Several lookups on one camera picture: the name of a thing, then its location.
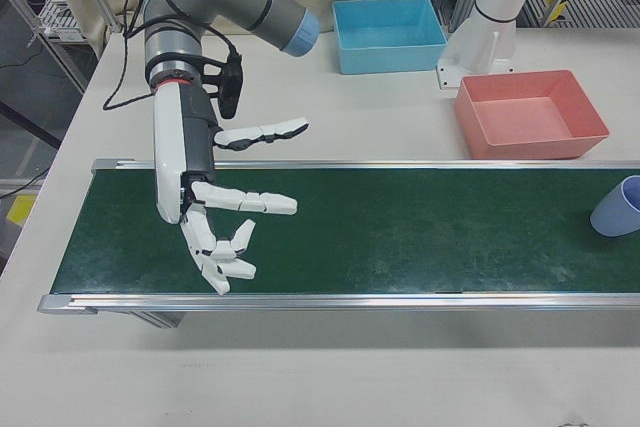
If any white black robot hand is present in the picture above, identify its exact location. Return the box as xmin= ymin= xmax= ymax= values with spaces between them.
xmin=152 ymin=81 xmax=310 ymax=297

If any blue plastic cup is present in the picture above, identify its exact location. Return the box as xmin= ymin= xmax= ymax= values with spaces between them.
xmin=589 ymin=175 xmax=640 ymax=238

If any light blue plastic box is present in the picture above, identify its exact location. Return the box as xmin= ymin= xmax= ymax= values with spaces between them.
xmin=331 ymin=0 xmax=449 ymax=76

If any pink plastic box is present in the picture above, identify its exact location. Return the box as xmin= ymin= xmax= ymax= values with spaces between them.
xmin=453 ymin=69 xmax=611 ymax=161

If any green conveyor belt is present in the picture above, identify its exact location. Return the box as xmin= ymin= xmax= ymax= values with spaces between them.
xmin=38 ymin=156 xmax=640 ymax=331

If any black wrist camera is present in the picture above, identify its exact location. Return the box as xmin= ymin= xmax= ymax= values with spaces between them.
xmin=202 ymin=54 xmax=245 ymax=121

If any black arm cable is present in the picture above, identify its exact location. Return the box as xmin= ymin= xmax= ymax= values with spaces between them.
xmin=102 ymin=0 xmax=241 ymax=111

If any grey metal shelving frame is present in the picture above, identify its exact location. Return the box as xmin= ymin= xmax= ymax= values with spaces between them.
xmin=0 ymin=0 xmax=109 ymax=148

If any white wire basket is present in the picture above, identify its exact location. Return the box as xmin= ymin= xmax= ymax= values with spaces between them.
xmin=37 ymin=0 xmax=81 ymax=41

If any white column pedestal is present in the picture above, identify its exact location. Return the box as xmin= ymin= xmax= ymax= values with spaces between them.
xmin=435 ymin=0 xmax=554 ymax=91

